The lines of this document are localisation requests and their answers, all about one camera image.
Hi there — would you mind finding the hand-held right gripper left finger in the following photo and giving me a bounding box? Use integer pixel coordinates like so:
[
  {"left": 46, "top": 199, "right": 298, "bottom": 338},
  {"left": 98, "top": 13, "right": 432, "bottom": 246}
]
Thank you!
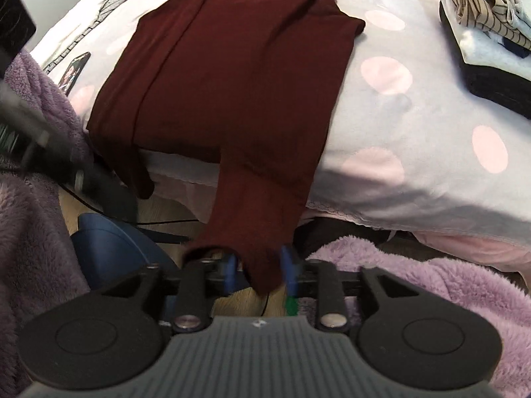
[{"left": 100, "top": 256, "right": 239, "bottom": 333}]

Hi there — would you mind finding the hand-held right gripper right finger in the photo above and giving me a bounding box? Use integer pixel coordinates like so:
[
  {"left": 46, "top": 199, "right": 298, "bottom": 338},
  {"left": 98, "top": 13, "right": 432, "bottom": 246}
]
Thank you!
[{"left": 280, "top": 244, "right": 416, "bottom": 333}]

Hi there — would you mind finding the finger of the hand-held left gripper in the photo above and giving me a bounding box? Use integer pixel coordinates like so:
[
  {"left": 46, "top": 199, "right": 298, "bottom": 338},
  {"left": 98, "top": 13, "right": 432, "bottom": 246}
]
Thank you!
[{"left": 73, "top": 165, "right": 139, "bottom": 227}]

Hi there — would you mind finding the maroon long-sleeve garment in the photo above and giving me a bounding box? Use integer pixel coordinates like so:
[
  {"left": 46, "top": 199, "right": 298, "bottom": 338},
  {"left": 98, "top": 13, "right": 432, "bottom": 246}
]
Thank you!
[{"left": 86, "top": 0, "right": 366, "bottom": 297}]

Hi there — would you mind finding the black smartphone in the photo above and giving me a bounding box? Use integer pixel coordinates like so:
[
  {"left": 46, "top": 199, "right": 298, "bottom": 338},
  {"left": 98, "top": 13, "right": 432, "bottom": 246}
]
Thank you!
[{"left": 58, "top": 52, "right": 92, "bottom": 94}]

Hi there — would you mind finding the white cloth with grey print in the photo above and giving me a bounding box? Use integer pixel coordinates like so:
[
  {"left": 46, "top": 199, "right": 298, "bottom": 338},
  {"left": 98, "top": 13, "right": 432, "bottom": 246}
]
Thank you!
[{"left": 31, "top": 0, "right": 167, "bottom": 96}]

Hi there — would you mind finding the person's purple fleece robe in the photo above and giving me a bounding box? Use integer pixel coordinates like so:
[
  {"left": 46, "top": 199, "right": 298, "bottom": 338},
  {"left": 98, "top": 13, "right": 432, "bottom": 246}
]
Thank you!
[{"left": 0, "top": 47, "right": 531, "bottom": 398}]

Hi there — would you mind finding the grey pink polka-dot bedspread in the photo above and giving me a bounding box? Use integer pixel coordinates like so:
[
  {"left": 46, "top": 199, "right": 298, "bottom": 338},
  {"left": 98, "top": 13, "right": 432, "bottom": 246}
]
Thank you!
[{"left": 66, "top": 0, "right": 531, "bottom": 241}]

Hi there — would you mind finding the pink bed sheet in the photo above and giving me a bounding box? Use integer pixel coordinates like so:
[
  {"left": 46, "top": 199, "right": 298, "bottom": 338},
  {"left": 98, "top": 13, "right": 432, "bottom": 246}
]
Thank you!
[{"left": 141, "top": 149, "right": 531, "bottom": 274}]

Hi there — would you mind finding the black folded garment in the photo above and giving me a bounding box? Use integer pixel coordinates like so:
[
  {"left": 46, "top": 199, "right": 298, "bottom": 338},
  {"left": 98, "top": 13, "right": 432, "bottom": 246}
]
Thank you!
[{"left": 439, "top": 6, "right": 531, "bottom": 110}]

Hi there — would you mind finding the light grey folded garment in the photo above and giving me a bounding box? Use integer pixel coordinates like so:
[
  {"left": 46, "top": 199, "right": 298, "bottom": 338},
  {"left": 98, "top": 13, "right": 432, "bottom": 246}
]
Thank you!
[{"left": 440, "top": 0, "right": 531, "bottom": 67}]

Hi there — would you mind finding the pale blue garment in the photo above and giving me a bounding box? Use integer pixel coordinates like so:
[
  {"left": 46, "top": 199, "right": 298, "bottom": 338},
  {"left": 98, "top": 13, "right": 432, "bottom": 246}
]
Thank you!
[{"left": 504, "top": 0, "right": 531, "bottom": 38}]

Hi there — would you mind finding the black cable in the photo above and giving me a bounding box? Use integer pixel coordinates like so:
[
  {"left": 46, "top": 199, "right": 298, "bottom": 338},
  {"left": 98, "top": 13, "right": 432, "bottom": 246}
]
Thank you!
[{"left": 58, "top": 182, "right": 200, "bottom": 245}]

